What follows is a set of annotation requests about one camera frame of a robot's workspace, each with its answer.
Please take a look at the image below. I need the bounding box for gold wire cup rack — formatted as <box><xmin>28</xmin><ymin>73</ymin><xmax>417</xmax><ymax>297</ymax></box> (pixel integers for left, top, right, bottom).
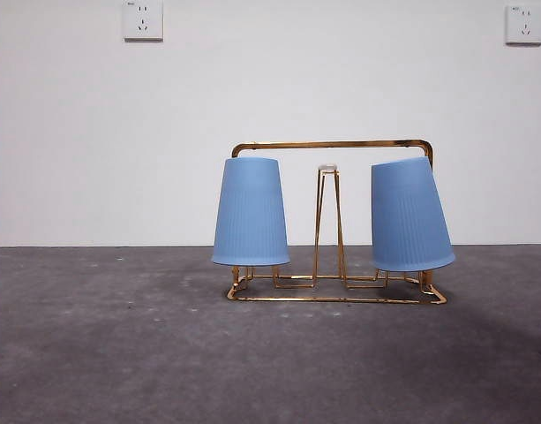
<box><xmin>226</xmin><ymin>139</ymin><xmax>447</xmax><ymax>306</ymax></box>

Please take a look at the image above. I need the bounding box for white wall socket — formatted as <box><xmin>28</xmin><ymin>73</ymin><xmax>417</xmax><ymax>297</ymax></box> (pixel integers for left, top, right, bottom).
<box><xmin>505</xmin><ymin>3</ymin><xmax>541</xmax><ymax>46</ymax></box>
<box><xmin>123</xmin><ymin>0</ymin><xmax>164</xmax><ymax>43</ymax></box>

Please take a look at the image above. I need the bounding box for blue ribbed plastic cup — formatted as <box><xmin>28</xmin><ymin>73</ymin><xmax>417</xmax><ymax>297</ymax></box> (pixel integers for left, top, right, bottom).
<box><xmin>369</xmin><ymin>155</ymin><xmax>456</xmax><ymax>273</ymax></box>
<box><xmin>211</xmin><ymin>156</ymin><xmax>291</xmax><ymax>268</ymax></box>

